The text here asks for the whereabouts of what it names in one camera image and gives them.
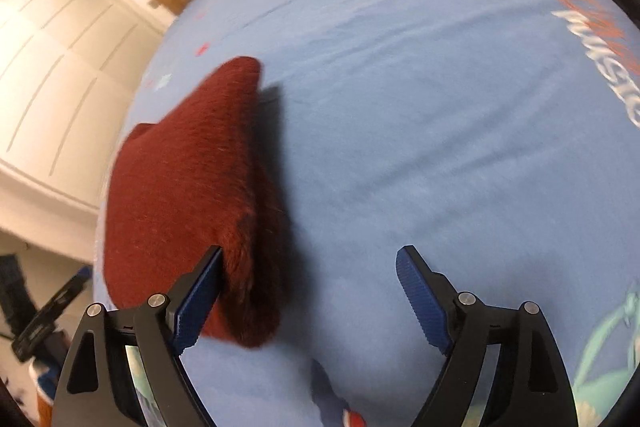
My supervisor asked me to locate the blue cartoon printed blanket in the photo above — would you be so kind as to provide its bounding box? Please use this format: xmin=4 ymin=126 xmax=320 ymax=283
xmin=92 ymin=0 xmax=640 ymax=427

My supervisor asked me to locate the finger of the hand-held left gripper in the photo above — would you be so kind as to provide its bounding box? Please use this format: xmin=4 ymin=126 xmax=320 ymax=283
xmin=11 ymin=266 xmax=94 ymax=361

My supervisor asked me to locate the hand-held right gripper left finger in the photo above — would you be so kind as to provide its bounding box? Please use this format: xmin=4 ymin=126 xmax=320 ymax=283
xmin=52 ymin=245 xmax=224 ymax=427

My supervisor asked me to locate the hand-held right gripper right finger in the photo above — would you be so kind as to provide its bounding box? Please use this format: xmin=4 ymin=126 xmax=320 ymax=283
xmin=395 ymin=245 xmax=581 ymax=427

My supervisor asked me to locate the white wardrobe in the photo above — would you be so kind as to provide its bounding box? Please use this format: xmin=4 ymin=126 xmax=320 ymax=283
xmin=0 ymin=0 xmax=177 ymax=214

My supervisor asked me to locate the dark red knit sweater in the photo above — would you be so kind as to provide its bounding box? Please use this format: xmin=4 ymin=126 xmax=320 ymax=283
xmin=102 ymin=56 xmax=297 ymax=351

